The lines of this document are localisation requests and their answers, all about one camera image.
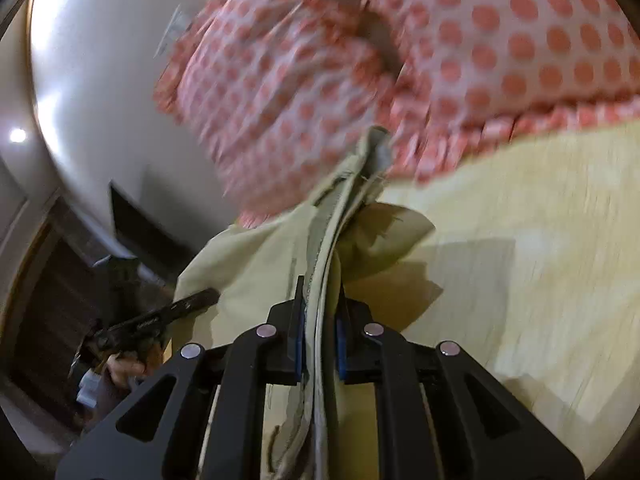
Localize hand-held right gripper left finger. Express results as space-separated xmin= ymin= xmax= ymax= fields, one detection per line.
xmin=55 ymin=275 xmax=307 ymax=480

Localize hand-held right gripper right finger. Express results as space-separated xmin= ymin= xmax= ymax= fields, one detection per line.
xmin=334 ymin=285 xmax=586 ymax=480

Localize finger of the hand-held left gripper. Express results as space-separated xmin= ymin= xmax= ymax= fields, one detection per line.
xmin=142 ymin=287 xmax=221 ymax=331

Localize beige pants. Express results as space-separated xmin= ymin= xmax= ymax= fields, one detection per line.
xmin=175 ymin=125 xmax=446 ymax=480

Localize person's left hand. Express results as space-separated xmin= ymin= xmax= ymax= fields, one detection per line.
xmin=106 ymin=350 xmax=149 ymax=390

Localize dark wooden door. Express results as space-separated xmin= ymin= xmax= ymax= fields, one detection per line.
xmin=0 ymin=192 xmax=118 ymax=433

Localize pink polka dot pillow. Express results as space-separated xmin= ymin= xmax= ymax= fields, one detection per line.
xmin=360 ymin=0 xmax=640 ymax=186
xmin=152 ymin=0 xmax=431 ymax=231

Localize yellow bed sheet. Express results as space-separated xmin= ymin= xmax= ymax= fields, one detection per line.
xmin=340 ymin=120 xmax=640 ymax=480

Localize dark wall screen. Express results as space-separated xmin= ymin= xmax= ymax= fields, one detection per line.
xmin=109 ymin=180 xmax=195 ymax=281

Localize white wall plate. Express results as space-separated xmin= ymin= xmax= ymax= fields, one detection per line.
xmin=154 ymin=4 xmax=194 ymax=59

